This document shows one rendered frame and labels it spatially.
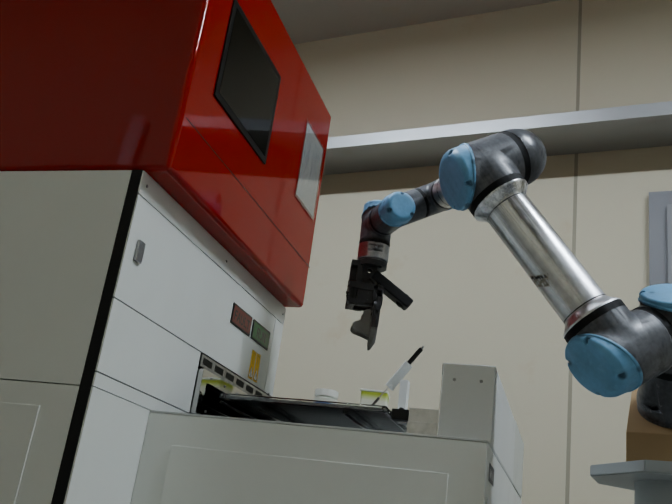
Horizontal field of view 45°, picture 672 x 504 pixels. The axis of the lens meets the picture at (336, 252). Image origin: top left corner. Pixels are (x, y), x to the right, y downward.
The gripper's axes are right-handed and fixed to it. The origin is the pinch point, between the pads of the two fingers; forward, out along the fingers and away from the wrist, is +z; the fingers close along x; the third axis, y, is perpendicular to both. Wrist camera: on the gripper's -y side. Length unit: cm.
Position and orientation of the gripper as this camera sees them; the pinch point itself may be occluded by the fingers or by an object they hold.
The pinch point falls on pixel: (372, 344)
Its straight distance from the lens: 190.0
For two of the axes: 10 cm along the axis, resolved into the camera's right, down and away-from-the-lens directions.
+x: 0.9, -3.1, -9.5
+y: -9.9, -1.4, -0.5
